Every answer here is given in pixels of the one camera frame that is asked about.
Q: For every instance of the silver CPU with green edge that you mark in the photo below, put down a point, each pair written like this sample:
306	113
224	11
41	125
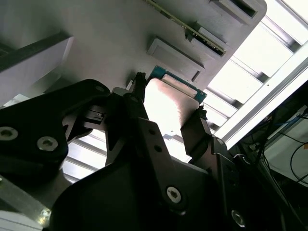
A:
168	101

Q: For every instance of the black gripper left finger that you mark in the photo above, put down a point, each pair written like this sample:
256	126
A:
36	144

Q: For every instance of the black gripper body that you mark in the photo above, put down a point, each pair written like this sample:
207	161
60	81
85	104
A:
120	197

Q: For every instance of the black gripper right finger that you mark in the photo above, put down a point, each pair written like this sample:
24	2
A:
197	134

